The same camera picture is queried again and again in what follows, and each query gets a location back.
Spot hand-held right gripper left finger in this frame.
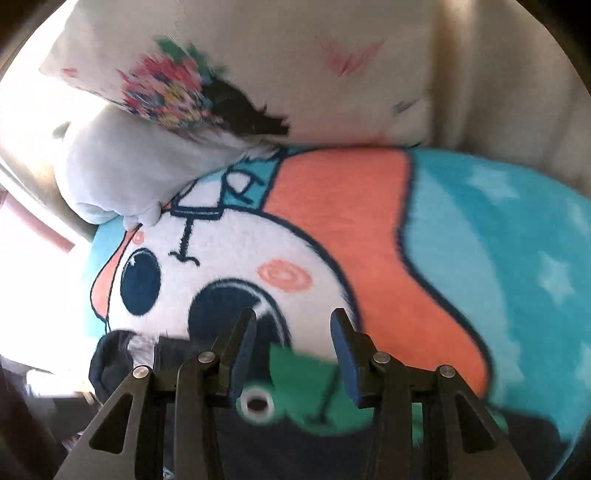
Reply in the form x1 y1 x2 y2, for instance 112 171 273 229
54 307 258 480

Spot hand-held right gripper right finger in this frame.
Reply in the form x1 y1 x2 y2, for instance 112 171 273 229
331 308 531 480

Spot dark navy pants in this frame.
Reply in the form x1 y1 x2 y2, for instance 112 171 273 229
89 330 384 480

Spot cartoon printed fleece blanket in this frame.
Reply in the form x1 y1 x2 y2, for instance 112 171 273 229
83 147 591 480

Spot white floral printed pillow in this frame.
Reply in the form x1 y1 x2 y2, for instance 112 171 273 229
39 0 437 149

